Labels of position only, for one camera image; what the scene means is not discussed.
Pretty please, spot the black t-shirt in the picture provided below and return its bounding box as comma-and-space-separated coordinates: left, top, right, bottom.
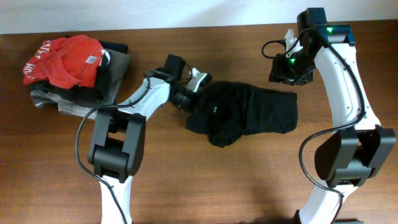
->
185, 81, 298, 148

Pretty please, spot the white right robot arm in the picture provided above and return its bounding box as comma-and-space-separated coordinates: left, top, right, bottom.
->
269, 22, 396, 223

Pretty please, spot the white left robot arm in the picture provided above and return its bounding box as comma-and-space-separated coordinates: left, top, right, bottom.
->
88, 68, 212, 223

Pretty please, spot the grey folded garment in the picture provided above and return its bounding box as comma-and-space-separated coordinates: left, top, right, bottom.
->
29, 45, 131, 117

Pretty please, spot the dark navy folded garment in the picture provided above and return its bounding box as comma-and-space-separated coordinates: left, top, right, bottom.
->
99, 40, 129, 54

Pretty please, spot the black folded garment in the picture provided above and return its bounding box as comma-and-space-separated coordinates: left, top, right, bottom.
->
29, 50, 111, 107

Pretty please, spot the red folded shirt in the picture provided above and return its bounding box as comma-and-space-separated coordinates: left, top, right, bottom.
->
22, 35, 104, 89

